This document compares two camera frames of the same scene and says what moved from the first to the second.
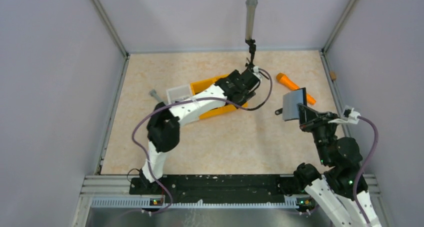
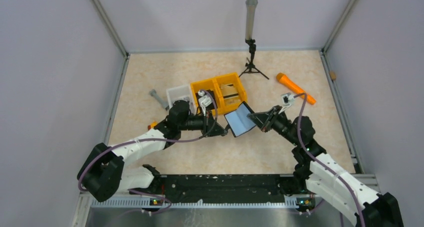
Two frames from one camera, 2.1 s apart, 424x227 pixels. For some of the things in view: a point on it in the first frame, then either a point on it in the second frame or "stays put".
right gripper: x=323 y=118 -> x=268 y=118
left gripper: x=247 y=95 -> x=210 y=126
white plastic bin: x=180 y=93 stays put
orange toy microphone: x=290 y=84 stays put
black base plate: x=230 y=188 stays put
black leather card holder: x=290 y=109 -> x=238 y=121
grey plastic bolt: x=153 y=93 stays put
